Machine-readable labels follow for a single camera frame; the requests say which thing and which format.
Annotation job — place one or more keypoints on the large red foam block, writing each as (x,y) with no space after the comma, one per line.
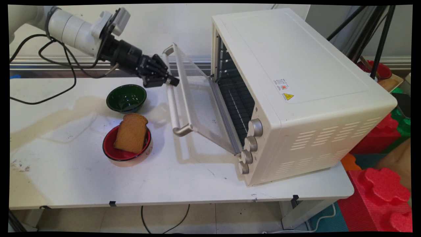
(378,197)

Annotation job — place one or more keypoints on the black tripod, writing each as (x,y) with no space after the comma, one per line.
(381,39)

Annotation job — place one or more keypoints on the cream toaster oven body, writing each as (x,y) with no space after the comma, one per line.
(312,82)

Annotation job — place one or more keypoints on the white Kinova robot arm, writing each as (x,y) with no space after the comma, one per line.
(65,28)

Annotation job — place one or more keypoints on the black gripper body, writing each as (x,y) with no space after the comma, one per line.
(130,57)

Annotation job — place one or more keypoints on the black table edge clip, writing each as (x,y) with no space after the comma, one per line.
(112,203)
(295,200)

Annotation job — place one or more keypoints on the aluminium rail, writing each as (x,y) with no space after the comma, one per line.
(184,64)

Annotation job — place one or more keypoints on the red bowl with black rim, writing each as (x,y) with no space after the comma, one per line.
(111,148)

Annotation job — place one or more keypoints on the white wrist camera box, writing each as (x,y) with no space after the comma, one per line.
(116,21)

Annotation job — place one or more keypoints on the dark green bowl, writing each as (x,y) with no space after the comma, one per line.
(126,97)

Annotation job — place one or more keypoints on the wooden tray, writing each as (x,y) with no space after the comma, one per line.
(391,83)

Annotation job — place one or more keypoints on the orange foam piece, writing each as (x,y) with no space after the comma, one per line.
(350,162)

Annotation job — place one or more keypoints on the green foam block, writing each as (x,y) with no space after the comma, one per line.
(404,126)

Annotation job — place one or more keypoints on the yellow warning sticker label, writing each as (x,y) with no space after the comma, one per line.
(284,89)

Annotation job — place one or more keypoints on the large silver oven knob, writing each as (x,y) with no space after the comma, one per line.
(256,127)

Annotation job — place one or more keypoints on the red bowl with spoon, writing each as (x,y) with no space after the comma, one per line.
(383,70)

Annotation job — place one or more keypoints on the brown toast bread slice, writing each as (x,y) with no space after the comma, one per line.
(131,133)

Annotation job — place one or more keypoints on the blue floor mat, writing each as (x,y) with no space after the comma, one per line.
(329,223)

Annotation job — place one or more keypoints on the white table leg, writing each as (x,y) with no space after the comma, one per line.
(306,212)

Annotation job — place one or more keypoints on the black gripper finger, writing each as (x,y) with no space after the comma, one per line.
(158,81)
(158,65)

